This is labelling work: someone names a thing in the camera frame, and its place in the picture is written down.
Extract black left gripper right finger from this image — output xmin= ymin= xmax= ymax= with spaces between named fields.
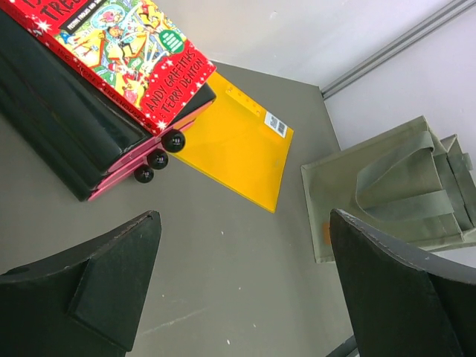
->
xmin=330 ymin=209 xmax=475 ymax=356

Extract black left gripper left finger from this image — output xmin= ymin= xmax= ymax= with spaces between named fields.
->
xmin=1 ymin=210 xmax=161 ymax=356

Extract green canvas bag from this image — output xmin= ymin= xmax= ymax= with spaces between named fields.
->
xmin=301 ymin=116 xmax=475 ymax=263

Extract black pink drawer unit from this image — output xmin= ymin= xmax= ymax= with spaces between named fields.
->
xmin=1 ymin=12 xmax=216 ymax=201

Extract yellow plastic folder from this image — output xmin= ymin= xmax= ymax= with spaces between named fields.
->
xmin=175 ymin=72 xmax=294 ymax=213

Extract red treehouse book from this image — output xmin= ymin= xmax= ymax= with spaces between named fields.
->
xmin=1 ymin=0 xmax=216 ymax=136

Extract aluminium frame post right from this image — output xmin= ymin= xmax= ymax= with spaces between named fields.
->
xmin=321 ymin=0 xmax=475 ymax=100

